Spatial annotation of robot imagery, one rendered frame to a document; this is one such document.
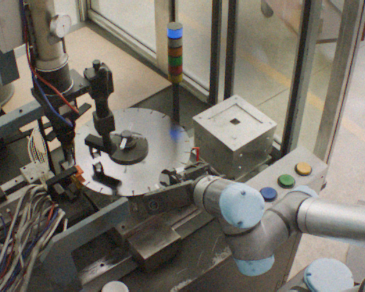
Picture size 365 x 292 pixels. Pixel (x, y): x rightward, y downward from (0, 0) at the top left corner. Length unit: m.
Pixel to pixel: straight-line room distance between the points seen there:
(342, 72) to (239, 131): 0.38
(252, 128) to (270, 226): 0.55
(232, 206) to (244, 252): 0.11
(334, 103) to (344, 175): 1.38
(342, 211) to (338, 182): 1.72
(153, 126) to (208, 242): 0.35
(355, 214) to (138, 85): 1.17
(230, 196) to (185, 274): 0.48
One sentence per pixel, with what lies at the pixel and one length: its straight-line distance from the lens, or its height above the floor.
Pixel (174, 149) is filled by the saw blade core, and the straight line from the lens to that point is 1.32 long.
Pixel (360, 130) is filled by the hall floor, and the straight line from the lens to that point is 2.97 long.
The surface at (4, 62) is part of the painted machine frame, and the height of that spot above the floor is 1.28.
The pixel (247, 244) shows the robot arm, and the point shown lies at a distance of 0.94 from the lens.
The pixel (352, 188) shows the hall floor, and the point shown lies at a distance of 2.62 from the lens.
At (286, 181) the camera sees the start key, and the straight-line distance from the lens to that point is 1.32.
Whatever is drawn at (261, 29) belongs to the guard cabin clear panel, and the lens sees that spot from 1.44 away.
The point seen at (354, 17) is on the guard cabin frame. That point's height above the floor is 1.35.
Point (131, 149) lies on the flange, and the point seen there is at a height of 0.96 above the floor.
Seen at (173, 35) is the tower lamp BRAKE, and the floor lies 1.14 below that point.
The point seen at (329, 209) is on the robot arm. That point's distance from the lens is 0.93.
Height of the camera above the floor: 1.88
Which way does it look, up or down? 44 degrees down
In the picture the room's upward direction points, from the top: straight up
